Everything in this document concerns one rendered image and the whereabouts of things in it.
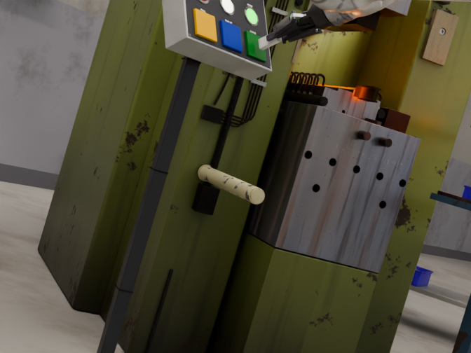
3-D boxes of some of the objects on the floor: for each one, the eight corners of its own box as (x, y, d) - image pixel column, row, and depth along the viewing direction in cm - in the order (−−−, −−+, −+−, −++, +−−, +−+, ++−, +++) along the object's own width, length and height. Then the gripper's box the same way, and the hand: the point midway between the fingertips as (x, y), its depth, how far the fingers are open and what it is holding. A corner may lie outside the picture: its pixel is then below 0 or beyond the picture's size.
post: (107, 377, 248) (216, 8, 243) (93, 375, 246) (203, 3, 242) (104, 372, 252) (212, 8, 247) (91, 370, 250) (199, 4, 246)
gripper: (316, 16, 221) (245, 50, 235) (346, 31, 230) (276, 63, 245) (312, -11, 223) (242, 25, 238) (343, 5, 233) (273, 39, 247)
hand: (270, 40), depth 239 cm, fingers closed
